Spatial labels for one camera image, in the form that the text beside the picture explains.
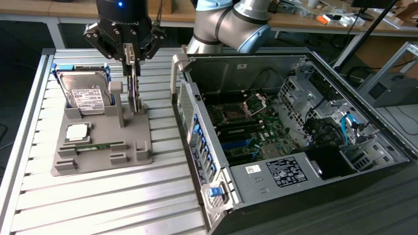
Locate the black monitor base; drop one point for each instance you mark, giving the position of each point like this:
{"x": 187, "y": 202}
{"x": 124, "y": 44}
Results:
{"x": 366, "y": 14}

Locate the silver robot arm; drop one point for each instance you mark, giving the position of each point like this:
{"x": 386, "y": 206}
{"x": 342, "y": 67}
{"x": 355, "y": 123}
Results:
{"x": 228, "y": 22}

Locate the hard disk in blue caddy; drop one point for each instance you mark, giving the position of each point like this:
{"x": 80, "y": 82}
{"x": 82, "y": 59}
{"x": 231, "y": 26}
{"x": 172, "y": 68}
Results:
{"x": 84, "y": 88}

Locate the aluminium profile frame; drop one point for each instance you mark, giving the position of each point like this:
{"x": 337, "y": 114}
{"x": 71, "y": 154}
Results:
{"x": 409, "y": 47}

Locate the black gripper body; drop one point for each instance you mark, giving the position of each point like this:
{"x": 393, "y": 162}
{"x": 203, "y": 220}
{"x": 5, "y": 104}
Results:
{"x": 124, "y": 14}

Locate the blue expansion slot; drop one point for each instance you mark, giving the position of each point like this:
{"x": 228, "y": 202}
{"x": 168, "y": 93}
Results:
{"x": 235, "y": 144}

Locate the CPU socket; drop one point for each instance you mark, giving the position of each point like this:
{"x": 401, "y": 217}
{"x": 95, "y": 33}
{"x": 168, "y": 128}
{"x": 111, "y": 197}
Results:
{"x": 232, "y": 113}

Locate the silver CPU chip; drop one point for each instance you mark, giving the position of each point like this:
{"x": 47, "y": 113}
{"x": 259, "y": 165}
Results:
{"x": 78, "y": 132}

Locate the silver chipset heat sink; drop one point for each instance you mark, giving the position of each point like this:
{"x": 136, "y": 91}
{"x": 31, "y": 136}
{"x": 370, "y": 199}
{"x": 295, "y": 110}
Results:
{"x": 273, "y": 151}

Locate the silver power supply unit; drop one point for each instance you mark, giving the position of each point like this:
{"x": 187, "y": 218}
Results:
{"x": 254, "y": 181}

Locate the black shroud box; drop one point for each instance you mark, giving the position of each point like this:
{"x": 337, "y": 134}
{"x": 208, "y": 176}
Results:
{"x": 330, "y": 164}

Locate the black stand pole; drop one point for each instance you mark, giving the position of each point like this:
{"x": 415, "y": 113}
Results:
{"x": 374, "y": 24}

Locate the green motherboard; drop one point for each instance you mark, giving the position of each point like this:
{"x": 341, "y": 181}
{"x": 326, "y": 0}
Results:
{"x": 271, "y": 127}

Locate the white box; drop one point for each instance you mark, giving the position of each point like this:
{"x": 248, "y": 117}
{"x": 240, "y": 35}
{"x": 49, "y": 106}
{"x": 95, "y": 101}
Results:
{"x": 350, "y": 22}

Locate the loose green RAM stick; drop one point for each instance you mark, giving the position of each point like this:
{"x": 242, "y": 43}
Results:
{"x": 95, "y": 147}

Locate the wooden desk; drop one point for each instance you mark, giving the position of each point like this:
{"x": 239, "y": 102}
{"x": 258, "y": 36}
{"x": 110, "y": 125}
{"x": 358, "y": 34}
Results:
{"x": 25, "y": 11}

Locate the silver disk bay cage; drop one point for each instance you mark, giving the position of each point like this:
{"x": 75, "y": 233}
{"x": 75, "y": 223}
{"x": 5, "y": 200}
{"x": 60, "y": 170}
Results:
{"x": 294, "y": 95}

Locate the grey parts rack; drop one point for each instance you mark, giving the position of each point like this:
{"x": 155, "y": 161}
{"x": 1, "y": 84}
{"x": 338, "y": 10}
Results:
{"x": 98, "y": 137}

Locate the orange box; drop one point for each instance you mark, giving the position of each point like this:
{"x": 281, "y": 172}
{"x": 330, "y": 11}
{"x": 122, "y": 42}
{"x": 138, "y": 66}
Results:
{"x": 323, "y": 19}

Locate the open PC case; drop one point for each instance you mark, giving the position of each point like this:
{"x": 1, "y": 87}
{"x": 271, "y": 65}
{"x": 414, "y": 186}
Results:
{"x": 215, "y": 73}

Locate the cardboard box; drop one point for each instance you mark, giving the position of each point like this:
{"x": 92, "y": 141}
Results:
{"x": 164, "y": 7}

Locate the green graphics card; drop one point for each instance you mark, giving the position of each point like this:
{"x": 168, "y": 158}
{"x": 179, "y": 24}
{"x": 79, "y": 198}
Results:
{"x": 134, "y": 98}

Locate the grey machine cabinet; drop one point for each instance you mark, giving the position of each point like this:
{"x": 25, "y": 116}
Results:
{"x": 391, "y": 90}

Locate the metal socket cover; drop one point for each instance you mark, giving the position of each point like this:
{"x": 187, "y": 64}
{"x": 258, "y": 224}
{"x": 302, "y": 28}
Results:
{"x": 258, "y": 96}

